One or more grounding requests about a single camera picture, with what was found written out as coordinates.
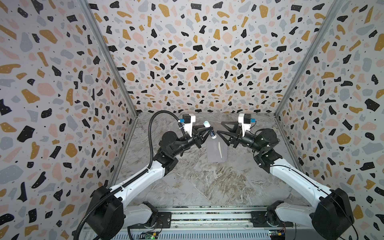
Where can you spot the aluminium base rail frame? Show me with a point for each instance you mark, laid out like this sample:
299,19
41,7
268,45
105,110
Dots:
215,223

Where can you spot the blue glue stick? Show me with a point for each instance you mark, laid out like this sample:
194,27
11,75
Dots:
212,132

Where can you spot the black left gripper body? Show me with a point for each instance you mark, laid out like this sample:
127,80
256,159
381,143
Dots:
193,141

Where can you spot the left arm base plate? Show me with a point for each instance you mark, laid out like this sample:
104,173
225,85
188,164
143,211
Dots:
160,220

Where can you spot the right aluminium corner post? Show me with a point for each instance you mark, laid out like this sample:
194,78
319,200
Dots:
331,14

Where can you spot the lavender envelope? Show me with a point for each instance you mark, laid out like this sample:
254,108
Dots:
213,151

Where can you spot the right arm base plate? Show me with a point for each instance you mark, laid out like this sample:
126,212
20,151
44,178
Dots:
267,219

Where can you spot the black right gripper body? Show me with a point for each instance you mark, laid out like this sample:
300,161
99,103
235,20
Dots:
238,138

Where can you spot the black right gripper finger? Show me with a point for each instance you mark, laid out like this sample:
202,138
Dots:
231,126
228,137

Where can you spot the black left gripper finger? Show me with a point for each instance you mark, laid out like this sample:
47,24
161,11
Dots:
201,130
203,139

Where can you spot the left aluminium corner post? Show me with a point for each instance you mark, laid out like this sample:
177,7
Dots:
93,25

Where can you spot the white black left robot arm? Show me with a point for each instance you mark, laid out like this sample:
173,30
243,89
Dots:
108,211

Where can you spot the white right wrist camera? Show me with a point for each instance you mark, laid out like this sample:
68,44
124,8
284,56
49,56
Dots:
246,122

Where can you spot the aluminium corner post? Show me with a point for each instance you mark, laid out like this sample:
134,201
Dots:
93,25
331,14

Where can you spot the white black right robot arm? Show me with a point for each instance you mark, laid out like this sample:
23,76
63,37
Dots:
329,212

